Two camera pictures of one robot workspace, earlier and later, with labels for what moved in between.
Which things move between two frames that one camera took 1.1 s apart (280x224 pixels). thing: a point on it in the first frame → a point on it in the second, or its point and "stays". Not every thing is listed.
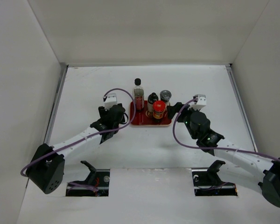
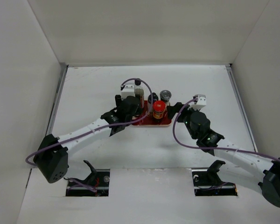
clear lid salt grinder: x=165 y=95 stays
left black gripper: x=104 y=113 → x=119 y=100
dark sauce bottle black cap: x=139 y=95 stays
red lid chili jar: x=158 y=108 stays
